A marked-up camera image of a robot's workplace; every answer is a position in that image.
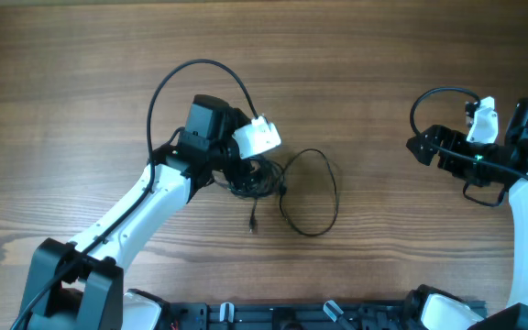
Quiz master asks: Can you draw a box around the black usb cable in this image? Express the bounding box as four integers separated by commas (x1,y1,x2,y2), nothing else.
213,148,340,238

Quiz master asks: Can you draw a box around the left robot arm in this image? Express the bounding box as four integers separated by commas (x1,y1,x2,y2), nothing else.
13,94,281,329

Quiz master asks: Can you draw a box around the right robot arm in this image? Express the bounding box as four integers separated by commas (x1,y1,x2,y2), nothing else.
402,97,528,329

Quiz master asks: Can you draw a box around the left black camera cable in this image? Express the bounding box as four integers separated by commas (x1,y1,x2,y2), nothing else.
9,58,260,330

